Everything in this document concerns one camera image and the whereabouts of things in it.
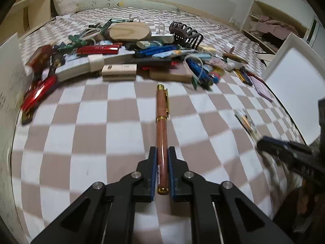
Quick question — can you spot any green bolster pillow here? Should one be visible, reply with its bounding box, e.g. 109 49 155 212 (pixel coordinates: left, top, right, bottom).
76 0 188 14

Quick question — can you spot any heap of pink clothes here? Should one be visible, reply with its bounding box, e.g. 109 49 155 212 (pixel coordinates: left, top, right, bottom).
249 15 304 40

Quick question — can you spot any wooden side shelf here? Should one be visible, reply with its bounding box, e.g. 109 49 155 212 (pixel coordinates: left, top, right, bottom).
240 0 314 54

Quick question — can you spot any red foil packet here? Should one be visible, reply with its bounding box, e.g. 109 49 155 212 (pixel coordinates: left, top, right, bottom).
20 76 58 112

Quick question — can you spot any white cardboard box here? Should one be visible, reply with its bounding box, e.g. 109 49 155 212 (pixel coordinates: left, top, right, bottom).
0 33 35 133

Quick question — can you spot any beige wooden brush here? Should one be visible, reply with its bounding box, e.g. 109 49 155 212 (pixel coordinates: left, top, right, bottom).
101 63 138 81

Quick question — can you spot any white box lid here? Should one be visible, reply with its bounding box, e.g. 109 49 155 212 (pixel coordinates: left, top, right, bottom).
261 33 323 145

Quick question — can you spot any brown flat block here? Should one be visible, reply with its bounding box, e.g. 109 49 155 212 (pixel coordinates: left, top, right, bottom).
149 65 192 83

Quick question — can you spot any oval wooden board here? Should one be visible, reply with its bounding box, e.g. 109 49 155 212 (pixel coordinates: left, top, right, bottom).
109 22 152 42

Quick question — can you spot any pile of scattered small things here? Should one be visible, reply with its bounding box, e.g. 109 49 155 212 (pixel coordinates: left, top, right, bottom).
20 18 275 126

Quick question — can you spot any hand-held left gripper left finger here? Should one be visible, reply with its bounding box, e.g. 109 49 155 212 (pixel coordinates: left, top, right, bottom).
30 146 158 244

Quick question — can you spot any fluffy white pillow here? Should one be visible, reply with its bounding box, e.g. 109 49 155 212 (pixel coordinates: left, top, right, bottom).
52 0 78 15

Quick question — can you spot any purple notebook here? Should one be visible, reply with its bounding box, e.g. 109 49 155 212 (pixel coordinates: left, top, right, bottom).
250 77 273 102

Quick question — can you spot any white rectangular case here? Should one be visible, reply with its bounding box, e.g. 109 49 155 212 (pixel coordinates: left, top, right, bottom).
54 54 104 82

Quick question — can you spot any brown hair claw clip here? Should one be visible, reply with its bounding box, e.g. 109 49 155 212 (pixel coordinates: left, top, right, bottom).
169 22 204 49

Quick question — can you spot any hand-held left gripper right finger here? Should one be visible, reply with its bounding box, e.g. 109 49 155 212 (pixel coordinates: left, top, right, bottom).
168 146 295 244

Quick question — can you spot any brown wooden pen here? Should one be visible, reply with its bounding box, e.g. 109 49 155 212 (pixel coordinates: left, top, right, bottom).
156 84 170 196

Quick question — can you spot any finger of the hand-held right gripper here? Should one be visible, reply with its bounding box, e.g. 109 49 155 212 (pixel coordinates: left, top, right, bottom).
256 136 313 163

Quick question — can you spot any small clear packet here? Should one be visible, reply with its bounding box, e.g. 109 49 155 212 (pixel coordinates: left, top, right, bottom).
235 109 259 140

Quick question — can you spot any wooden headboard shelf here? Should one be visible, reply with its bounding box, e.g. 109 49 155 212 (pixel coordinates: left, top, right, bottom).
8 0 55 37

